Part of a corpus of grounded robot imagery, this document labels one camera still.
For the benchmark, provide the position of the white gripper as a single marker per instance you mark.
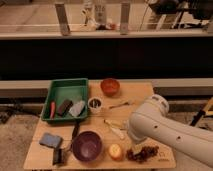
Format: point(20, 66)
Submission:
point(136, 148)

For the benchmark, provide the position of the red yellow apple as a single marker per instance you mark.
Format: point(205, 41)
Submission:
point(115, 152)

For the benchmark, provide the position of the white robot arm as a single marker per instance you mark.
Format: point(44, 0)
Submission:
point(149, 120)

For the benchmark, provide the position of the green plastic tray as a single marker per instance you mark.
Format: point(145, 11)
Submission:
point(62, 92)

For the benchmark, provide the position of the bunch of dark grapes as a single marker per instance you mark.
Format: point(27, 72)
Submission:
point(143, 155)

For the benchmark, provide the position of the wooden stick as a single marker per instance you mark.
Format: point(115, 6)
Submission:
point(116, 124)

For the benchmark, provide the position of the metal fork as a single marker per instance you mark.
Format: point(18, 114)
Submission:
point(121, 104)

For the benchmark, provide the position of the purple bowl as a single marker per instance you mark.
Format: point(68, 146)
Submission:
point(87, 146)

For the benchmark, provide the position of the white cup with dark contents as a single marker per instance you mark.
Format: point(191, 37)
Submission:
point(95, 105)

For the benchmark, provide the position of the red bowl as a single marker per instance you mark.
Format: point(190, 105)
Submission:
point(110, 86)

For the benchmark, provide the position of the grey cloth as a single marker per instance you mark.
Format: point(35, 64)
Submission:
point(77, 108)

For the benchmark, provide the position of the black clip tool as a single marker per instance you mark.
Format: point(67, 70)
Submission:
point(58, 156)

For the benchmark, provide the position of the dark brown block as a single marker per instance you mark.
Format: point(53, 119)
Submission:
point(64, 107)

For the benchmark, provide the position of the blue sponge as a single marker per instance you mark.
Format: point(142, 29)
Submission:
point(51, 141)

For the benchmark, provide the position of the red carrot-like item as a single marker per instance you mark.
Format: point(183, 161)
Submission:
point(52, 109)

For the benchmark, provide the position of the black handled utensil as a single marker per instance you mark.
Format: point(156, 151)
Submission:
point(74, 134)

